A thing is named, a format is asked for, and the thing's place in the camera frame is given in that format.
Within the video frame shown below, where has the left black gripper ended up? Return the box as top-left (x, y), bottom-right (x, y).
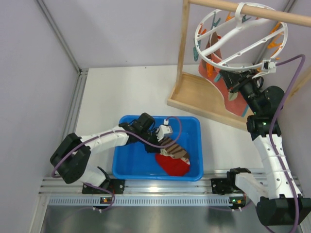
top-left (138, 128), bottom-right (164, 153)

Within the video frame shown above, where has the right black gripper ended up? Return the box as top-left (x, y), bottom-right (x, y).
top-left (220, 69), bottom-right (261, 115)

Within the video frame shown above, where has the pink and brown sock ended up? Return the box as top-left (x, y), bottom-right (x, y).
top-left (199, 33), bottom-right (248, 117)

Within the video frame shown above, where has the small cream sock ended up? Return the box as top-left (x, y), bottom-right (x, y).
top-left (159, 149), bottom-right (174, 158)

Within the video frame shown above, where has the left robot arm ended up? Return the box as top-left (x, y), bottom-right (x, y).
top-left (50, 113), bottom-right (166, 193)

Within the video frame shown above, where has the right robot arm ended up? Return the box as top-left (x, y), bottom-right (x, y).
top-left (219, 70), bottom-right (311, 226)

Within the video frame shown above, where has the orange clip lower left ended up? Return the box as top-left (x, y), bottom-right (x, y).
top-left (206, 63), bottom-right (214, 78)

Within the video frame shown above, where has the orange clip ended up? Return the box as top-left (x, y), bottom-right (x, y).
top-left (206, 63), bottom-right (214, 78)
top-left (225, 12), bottom-right (235, 22)
top-left (198, 23), bottom-right (207, 36)

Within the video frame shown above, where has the teal clip left rim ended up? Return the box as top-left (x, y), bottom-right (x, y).
top-left (193, 41), bottom-right (201, 62)

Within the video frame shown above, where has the white round clip hanger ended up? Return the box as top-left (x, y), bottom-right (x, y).
top-left (193, 2), bottom-right (288, 72)

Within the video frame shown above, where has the orange clip inner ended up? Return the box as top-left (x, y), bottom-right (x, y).
top-left (198, 23), bottom-right (207, 36)

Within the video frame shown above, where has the teal clip holding sock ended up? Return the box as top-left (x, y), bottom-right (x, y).
top-left (211, 13), bottom-right (221, 29)

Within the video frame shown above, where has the teal clip far right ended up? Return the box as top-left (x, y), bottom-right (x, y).
top-left (242, 15), bottom-right (251, 23)

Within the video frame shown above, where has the orange clip far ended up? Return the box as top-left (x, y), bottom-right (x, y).
top-left (225, 12), bottom-right (235, 22)

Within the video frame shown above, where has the blue plastic bin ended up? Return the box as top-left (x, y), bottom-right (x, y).
top-left (112, 116), bottom-right (204, 182)

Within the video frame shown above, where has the brown striped sock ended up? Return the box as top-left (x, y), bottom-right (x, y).
top-left (164, 143), bottom-right (190, 161)

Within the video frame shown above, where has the wooden hanging rack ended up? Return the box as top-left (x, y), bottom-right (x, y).
top-left (167, 0), bottom-right (311, 131)

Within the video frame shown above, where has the red sock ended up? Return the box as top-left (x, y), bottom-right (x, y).
top-left (155, 154), bottom-right (190, 176)

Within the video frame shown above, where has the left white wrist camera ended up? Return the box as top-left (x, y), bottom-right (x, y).
top-left (155, 119), bottom-right (173, 142)

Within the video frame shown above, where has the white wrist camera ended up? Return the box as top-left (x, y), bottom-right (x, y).
top-left (258, 58), bottom-right (279, 74)
top-left (155, 119), bottom-right (173, 142)

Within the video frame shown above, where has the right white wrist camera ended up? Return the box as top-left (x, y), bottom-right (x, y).
top-left (258, 58), bottom-right (279, 74)

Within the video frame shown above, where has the aluminium mounting rail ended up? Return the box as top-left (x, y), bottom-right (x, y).
top-left (39, 170), bottom-right (250, 209)

